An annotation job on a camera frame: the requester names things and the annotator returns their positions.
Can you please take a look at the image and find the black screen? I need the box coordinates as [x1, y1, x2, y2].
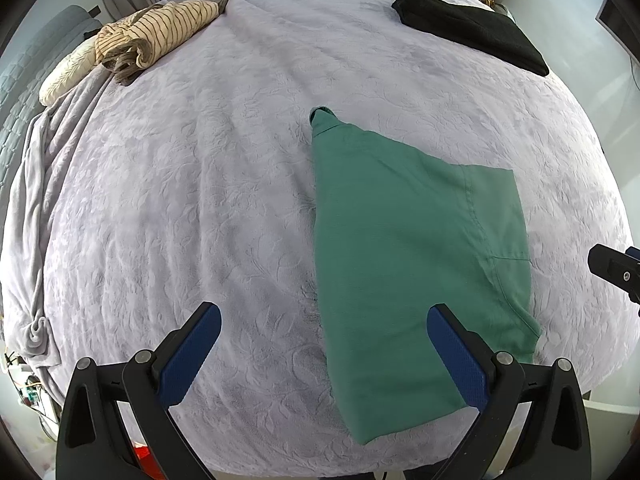
[596, 0, 640, 63]

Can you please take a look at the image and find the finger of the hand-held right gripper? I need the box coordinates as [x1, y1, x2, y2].
[587, 244, 640, 318]

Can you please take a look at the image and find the lavender embossed blanket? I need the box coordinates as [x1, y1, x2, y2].
[0, 0, 632, 476]

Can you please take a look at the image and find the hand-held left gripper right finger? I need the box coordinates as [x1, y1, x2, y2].
[425, 302, 593, 480]

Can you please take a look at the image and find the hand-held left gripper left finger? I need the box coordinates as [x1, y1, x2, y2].
[56, 301, 236, 480]

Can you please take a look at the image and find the grey quilted headboard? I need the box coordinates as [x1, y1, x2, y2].
[0, 5, 103, 196]

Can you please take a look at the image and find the black folded garment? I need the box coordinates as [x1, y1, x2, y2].
[391, 0, 550, 79]

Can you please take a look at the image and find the green work jacket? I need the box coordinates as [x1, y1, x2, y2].
[309, 106, 542, 446]

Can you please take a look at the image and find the red object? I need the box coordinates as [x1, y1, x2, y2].
[131, 442, 157, 480]

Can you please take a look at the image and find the striped beige garment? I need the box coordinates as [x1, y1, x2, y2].
[95, 0, 238, 86]

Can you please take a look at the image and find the white power strip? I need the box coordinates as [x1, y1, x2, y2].
[4, 355, 51, 413]

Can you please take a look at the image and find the cream quilted pillow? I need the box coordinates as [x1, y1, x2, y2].
[39, 42, 101, 107]

